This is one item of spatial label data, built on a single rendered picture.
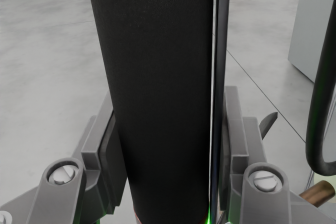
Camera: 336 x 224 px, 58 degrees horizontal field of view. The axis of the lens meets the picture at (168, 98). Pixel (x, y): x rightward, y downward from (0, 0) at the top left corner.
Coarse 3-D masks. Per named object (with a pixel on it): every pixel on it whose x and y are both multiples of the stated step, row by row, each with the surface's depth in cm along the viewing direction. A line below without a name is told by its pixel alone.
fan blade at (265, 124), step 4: (272, 112) 50; (276, 112) 47; (268, 116) 51; (272, 116) 48; (276, 116) 47; (264, 120) 52; (268, 120) 49; (272, 120) 47; (260, 124) 55; (264, 124) 50; (268, 124) 47; (260, 128) 52; (264, 128) 48; (268, 128) 47; (260, 132) 50; (264, 132) 47; (224, 212) 47; (220, 216) 49; (224, 216) 48; (220, 220) 47; (224, 220) 50
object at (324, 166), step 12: (324, 48) 14; (324, 60) 14; (324, 72) 14; (324, 84) 15; (312, 96) 16; (324, 96) 15; (312, 108) 16; (324, 108) 16; (312, 120) 16; (324, 120) 16; (312, 132) 17; (312, 144) 18; (312, 156) 18; (312, 168) 20; (324, 168) 20
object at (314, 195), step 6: (324, 180) 23; (312, 186) 23; (318, 186) 23; (324, 186) 23; (330, 186) 23; (306, 192) 22; (312, 192) 22; (318, 192) 22; (324, 192) 22; (330, 192) 22; (306, 198) 22; (312, 198) 22; (318, 198) 22; (324, 198) 22; (330, 198) 23; (312, 204) 22; (318, 204) 22
